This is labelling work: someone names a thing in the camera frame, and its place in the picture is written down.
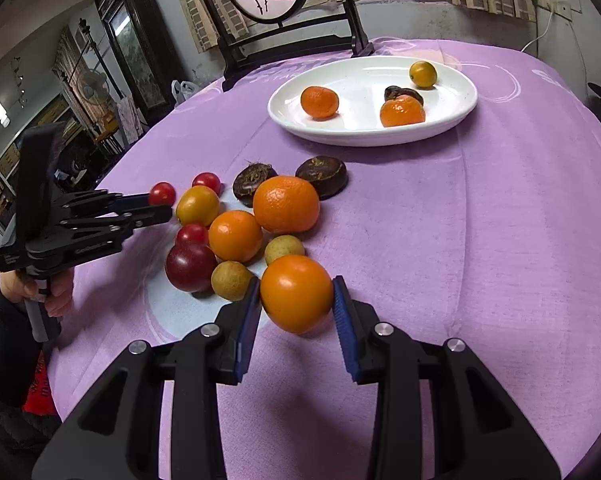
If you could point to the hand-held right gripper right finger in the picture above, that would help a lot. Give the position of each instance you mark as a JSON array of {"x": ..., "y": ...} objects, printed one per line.
[{"x": 344, "y": 330}]

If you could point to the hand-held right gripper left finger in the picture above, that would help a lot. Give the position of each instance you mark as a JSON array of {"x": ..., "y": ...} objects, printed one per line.
[{"x": 246, "y": 340}]

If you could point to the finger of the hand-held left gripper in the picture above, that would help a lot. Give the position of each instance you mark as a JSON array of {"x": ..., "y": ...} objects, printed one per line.
[
  {"x": 150, "y": 216},
  {"x": 133, "y": 201}
]

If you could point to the red cherry tomato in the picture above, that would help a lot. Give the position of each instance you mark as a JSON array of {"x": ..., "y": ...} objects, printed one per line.
[
  {"x": 163, "y": 193},
  {"x": 192, "y": 234},
  {"x": 206, "y": 181}
]

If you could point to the yellow-orange tomato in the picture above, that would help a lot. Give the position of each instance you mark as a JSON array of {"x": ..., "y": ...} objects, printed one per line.
[{"x": 197, "y": 205}]

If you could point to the tan longan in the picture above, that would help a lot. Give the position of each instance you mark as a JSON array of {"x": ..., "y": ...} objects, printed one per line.
[
  {"x": 232, "y": 280},
  {"x": 284, "y": 249}
]

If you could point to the dark red plum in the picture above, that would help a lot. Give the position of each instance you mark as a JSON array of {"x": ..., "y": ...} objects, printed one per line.
[{"x": 190, "y": 266}]

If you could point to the hairy dark water chestnut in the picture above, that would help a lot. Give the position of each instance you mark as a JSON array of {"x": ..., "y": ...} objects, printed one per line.
[{"x": 250, "y": 182}]

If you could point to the large orange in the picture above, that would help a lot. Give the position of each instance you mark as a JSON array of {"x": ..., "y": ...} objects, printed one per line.
[{"x": 286, "y": 204}]

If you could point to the smooth dark water chestnut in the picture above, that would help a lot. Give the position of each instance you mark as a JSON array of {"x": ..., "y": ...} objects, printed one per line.
[{"x": 323, "y": 174}]

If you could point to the white oval plate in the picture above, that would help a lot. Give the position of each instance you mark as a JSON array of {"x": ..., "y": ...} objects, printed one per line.
[{"x": 360, "y": 85}]

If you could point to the person's left forearm dark sleeve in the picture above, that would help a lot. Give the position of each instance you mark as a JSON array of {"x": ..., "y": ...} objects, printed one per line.
[{"x": 0, "y": 350}]

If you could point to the person's left hand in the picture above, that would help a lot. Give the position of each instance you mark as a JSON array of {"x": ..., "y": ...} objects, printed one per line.
[{"x": 60, "y": 295}]

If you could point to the standing fan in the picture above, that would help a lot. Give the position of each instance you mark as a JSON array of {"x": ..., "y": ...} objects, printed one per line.
[{"x": 91, "y": 85}]

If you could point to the white plastic bag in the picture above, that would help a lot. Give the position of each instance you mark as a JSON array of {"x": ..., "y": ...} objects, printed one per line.
[{"x": 183, "y": 91}]

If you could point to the dark wooden cabinet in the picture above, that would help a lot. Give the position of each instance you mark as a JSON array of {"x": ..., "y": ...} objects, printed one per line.
[{"x": 130, "y": 50}]

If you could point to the purple tablecloth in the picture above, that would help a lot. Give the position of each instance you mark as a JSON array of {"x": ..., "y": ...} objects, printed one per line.
[{"x": 480, "y": 260}]

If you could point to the red bag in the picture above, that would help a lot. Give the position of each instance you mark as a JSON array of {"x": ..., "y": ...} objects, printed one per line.
[{"x": 38, "y": 385}]

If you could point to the small mandarin orange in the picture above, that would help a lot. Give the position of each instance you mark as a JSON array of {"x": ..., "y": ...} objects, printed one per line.
[
  {"x": 320, "y": 102},
  {"x": 403, "y": 114}
]

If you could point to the small dark water chestnut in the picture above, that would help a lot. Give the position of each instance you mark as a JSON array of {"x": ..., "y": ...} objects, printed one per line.
[{"x": 398, "y": 93}]

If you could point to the yellow kumquat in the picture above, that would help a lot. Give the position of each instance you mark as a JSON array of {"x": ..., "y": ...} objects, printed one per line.
[{"x": 423, "y": 74}]

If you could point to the wall socket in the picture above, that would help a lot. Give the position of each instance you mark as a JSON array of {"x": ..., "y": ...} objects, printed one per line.
[{"x": 541, "y": 0}]

